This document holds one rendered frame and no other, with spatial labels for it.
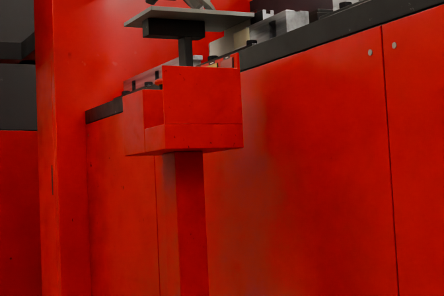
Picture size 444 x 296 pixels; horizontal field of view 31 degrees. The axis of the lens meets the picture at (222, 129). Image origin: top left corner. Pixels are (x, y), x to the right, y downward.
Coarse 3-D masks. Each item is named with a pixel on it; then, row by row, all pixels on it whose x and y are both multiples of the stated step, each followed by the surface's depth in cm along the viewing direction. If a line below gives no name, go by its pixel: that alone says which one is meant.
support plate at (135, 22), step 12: (144, 12) 180; (156, 12) 178; (168, 12) 179; (180, 12) 180; (192, 12) 181; (204, 12) 182; (216, 12) 183; (228, 12) 185; (240, 12) 186; (132, 24) 190; (216, 24) 195; (228, 24) 195
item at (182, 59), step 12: (144, 24) 185; (156, 24) 184; (168, 24) 185; (180, 24) 187; (192, 24) 188; (204, 24) 190; (144, 36) 185; (156, 36) 186; (168, 36) 186; (180, 36) 187; (192, 36) 188; (204, 36) 189; (180, 48) 189; (180, 60) 189; (192, 60) 187
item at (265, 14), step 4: (260, 12) 186; (264, 12) 185; (268, 12) 187; (272, 12) 186; (256, 16) 188; (260, 16) 186; (264, 16) 185; (268, 16) 186; (252, 20) 189; (256, 20) 188; (260, 20) 186
